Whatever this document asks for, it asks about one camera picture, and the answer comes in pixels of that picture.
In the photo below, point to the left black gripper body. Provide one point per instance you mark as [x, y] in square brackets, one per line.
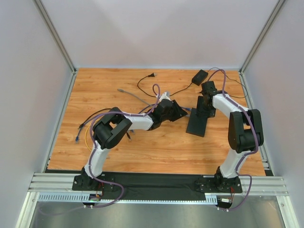
[173, 110]

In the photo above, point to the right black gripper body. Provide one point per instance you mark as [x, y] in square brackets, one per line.
[204, 108]

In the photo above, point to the black network switch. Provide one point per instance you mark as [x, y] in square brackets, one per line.
[197, 123]

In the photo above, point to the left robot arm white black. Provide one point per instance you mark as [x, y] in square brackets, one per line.
[109, 128]

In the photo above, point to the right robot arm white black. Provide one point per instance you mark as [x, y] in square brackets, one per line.
[245, 135]

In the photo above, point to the black power adapter brick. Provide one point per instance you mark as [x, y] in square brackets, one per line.
[199, 77]

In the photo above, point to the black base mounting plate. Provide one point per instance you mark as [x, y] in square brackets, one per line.
[155, 186]

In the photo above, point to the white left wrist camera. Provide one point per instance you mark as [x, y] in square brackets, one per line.
[165, 95]

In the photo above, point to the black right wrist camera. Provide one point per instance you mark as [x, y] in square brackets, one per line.
[208, 88]

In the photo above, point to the right aluminium frame post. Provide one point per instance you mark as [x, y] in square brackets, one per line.
[267, 26]

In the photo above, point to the aluminium frame post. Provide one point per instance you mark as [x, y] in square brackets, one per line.
[267, 26]
[50, 26]

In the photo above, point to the grey slotted cable duct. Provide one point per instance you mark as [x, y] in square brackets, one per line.
[85, 197]

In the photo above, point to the left aluminium frame post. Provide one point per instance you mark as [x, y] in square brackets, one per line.
[50, 26]

